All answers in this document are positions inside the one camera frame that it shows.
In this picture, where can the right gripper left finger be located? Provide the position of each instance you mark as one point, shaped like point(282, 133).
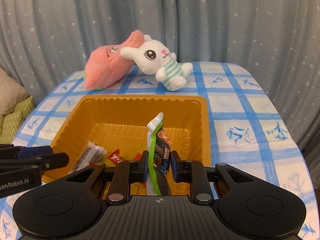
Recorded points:
point(123, 175)

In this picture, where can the white bunny plush toy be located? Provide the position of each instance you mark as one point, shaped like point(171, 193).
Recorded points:
point(154, 58)

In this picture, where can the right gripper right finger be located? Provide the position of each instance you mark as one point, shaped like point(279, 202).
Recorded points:
point(196, 175)

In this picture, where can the blue checkered tablecloth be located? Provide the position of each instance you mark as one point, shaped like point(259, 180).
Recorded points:
point(246, 130)

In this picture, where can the grey star curtain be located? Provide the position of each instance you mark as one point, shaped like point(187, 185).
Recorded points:
point(277, 41)

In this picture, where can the pink starfish plush toy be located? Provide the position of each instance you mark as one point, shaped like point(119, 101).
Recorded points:
point(105, 65)

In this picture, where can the green zigzag cushion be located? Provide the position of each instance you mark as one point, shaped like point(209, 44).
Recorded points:
point(11, 123)

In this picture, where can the clear black seaweed snack packet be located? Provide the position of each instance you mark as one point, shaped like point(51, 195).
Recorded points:
point(92, 154)

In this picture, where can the orange plastic tray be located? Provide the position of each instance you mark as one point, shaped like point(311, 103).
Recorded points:
point(118, 122)

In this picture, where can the small red candy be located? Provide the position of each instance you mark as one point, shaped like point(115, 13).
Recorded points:
point(115, 157)

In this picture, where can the silver green snack pouch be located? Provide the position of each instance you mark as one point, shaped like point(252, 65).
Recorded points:
point(159, 150)

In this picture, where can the beige cushion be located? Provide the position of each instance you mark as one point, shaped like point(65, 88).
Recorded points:
point(11, 93)

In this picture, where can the red wrapper snack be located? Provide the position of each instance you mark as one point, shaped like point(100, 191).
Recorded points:
point(138, 156)

